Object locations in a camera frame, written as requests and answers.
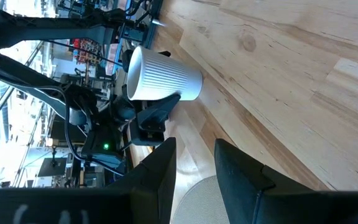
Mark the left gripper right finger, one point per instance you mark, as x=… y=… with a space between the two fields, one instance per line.
x=241 y=180

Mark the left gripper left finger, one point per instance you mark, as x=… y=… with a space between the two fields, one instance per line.
x=157 y=177

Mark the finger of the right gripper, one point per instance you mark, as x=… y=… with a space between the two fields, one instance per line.
x=154 y=121
x=126 y=60

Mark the white ribbed cup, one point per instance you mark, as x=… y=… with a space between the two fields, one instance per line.
x=166 y=74

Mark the red storage shelves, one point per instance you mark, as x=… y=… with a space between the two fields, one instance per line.
x=87 y=49

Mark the round grey placemat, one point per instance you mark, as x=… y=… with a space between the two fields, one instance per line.
x=197 y=205

